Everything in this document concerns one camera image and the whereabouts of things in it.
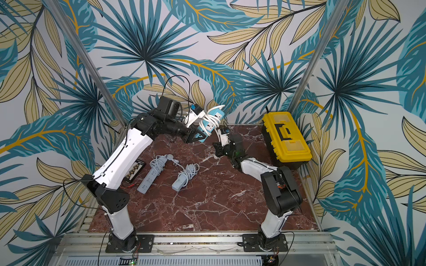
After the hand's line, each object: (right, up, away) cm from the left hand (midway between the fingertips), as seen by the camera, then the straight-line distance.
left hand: (201, 136), depth 70 cm
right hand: (+6, -3, +22) cm, 22 cm away
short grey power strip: (-11, -22, +18) cm, 30 cm away
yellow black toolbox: (+45, -1, +21) cm, 49 cm away
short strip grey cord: (-7, -18, +20) cm, 28 cm away
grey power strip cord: (-25, -14, +22) cm, 36 cm away
